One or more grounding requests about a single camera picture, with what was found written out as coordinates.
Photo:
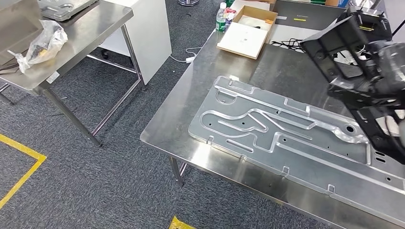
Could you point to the black plastic frame part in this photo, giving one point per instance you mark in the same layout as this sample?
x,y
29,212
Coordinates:
x,y
326,41

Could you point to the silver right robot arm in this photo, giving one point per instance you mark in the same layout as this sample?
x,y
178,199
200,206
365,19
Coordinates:
x,y
379,142

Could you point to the stainless steel workbench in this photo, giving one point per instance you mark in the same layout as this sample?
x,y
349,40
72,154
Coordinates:
x,y
196,104

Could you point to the grey metal tray part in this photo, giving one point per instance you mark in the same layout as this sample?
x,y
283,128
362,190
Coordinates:
x,y
63,9

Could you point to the open cardboard box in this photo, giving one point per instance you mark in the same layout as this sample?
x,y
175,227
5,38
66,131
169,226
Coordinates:
x,y
243,39

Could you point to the green label plastic bottle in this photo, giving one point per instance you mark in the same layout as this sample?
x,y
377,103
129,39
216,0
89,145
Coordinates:
x,y
221,20

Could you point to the white cabinet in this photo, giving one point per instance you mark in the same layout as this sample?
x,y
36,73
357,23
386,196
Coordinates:
x,y
148,31

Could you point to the colourful snack packet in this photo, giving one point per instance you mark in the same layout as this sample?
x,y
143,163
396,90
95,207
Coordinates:
x,y
230,17

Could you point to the chrome round base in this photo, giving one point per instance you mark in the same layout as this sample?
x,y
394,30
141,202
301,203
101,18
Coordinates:
x,y
188,2

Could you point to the stamped sheet metal plate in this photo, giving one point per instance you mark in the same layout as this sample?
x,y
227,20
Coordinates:
x,y
316,158

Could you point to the small stainless steel table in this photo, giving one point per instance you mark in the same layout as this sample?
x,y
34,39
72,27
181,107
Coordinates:
x,y
95,22

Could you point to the clear plastic bag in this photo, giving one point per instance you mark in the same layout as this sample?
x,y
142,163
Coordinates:
x,y
47,44

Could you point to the black device box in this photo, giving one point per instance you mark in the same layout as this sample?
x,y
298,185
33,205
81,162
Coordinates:
x,y
370,17

